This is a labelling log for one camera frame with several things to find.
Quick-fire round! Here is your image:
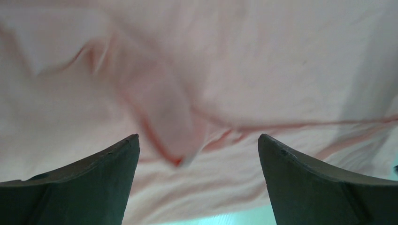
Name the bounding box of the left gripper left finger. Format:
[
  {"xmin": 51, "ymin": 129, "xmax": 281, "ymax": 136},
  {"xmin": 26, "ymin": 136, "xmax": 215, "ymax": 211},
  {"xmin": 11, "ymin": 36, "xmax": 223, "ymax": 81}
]
[{"xmin": 0, "ymin": 135, "xmax": 140, "ymax": 225}]

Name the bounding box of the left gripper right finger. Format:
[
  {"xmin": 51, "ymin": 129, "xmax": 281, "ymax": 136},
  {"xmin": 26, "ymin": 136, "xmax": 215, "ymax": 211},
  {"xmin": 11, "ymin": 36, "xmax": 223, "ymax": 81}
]
[{"xmin": 258, "ymin": 134, "xmax": 398, "ymax": 225}]

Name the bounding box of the salmon pink t-shirt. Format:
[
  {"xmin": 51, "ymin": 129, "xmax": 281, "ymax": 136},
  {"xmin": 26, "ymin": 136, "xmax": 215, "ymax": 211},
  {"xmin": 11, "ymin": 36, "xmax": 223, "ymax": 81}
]
[{"xmin": 0, "ymin": 0, "xmax": 398, "ymax": 225}]

